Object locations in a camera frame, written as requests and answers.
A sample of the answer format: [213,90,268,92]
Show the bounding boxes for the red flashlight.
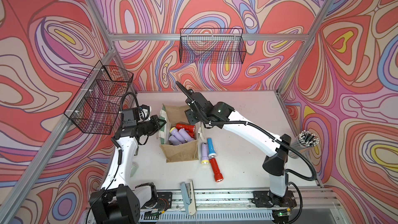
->
[187,132,195,138]
[209,158,223,183]
[175,123,195,133]

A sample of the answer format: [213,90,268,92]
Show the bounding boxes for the burlap tote bag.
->
[158,104,199,163]

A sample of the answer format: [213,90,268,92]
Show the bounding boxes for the long purple flashlight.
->
[170,127,194,144]

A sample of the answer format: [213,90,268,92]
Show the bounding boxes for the blue flashlight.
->
[207,138,217,159]

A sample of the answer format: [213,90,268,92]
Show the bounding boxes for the red flashlight bottom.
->
[209,158,223,183]

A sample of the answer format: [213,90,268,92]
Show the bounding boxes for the red flashlight top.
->
[187,132,195,138]

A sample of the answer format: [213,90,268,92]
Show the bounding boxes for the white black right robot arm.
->
[176,82,317,207]

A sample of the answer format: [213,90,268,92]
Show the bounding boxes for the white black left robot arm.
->
[89,115,166,224]

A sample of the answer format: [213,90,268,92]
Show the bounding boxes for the blue beige stapler tool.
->
[180,179,197,216]

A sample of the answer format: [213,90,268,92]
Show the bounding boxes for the metal cup of pencils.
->
[290,130,320,154]

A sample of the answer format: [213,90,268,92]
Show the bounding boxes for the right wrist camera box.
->
[185,89,213,113]

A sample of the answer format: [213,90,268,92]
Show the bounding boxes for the black wire basket left wall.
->
[64,61,134,134]

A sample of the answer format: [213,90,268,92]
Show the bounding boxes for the black wire basket wall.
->
[64,61,134,134]
[179,27,247,64]

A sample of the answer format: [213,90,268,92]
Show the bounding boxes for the black wire basket back wall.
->
[179,27,247,64]

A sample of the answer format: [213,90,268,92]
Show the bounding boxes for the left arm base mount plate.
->
[153,191,173,212]

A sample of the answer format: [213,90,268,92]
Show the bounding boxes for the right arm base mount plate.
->
[251,190,297,208]

